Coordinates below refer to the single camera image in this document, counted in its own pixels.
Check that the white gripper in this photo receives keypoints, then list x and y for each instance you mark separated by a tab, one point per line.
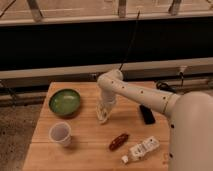
107	100

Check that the white sponge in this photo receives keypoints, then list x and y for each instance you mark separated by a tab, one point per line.
103	113

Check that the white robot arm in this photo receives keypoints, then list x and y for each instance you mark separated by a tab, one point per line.
190	118

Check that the brown sausage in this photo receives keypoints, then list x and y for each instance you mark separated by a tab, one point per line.
118	141

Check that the green bowl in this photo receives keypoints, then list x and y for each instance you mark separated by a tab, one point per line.
64	102

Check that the black rectangular device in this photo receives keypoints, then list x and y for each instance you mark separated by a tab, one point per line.
147	115

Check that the clear plastic cup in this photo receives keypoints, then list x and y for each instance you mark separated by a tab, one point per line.
60	133

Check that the white plastic bottle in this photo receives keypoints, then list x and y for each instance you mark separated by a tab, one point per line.
138	151

